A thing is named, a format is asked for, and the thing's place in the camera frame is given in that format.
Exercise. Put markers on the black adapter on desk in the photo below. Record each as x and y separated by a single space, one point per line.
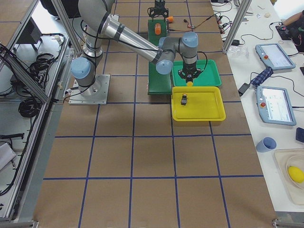
243 89

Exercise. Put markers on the yellow lemon in container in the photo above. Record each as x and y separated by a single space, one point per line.
296 174

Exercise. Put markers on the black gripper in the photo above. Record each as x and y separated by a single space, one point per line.
159 4
189 68

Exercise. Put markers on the lower teach pendant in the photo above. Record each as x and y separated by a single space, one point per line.
274 105

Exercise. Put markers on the upper teach pendant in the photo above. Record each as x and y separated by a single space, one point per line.
272 55

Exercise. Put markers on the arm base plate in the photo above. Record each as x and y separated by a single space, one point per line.
94 95

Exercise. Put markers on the plain orange cylinder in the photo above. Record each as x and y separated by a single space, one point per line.
170 19

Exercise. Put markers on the green conveyor belt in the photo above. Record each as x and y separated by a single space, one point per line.
157 83

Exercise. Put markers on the green plastic tray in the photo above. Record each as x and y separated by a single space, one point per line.
209 77

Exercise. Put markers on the aluminium frame upright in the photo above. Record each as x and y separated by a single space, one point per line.
243 6

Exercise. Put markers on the blue plastic cup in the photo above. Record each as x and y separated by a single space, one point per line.
266 144

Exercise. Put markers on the folded blue umbrella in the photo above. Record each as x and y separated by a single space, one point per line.
262 77

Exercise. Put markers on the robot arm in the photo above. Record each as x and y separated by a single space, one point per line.
101 25

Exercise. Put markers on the teach pendant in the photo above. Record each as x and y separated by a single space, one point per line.
272 55
274 105

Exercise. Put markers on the clear plastic container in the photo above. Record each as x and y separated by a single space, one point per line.
289 160

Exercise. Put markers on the yellow plastic tray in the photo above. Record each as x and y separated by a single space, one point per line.
204 104

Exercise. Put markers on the orange cylinder with 4680 print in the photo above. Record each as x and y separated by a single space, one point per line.
157 29

